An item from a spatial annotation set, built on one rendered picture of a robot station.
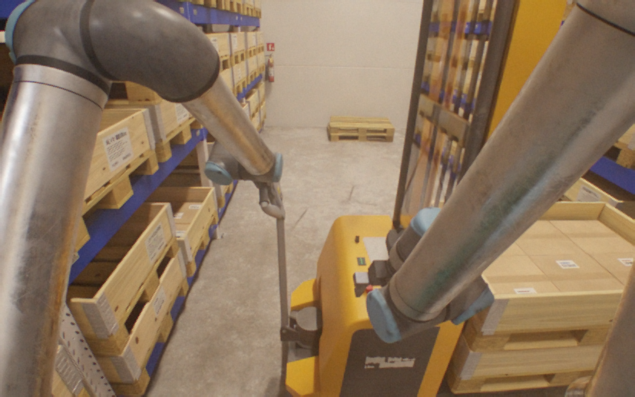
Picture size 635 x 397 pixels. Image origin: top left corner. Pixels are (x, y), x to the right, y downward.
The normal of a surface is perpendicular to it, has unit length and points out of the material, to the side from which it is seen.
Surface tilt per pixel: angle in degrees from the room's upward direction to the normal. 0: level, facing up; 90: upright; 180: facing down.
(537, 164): 102
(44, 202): 72
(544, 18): 90
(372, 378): 90
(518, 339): 0
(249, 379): 0
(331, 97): 90
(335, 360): 90
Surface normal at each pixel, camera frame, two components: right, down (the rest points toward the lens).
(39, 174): 0.69, -0.04
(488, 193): -0.84, 0.30
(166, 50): 0.58, 0.33
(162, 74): 0.28, 0.78
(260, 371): 0.02, -0.88
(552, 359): 0.03, 0.47
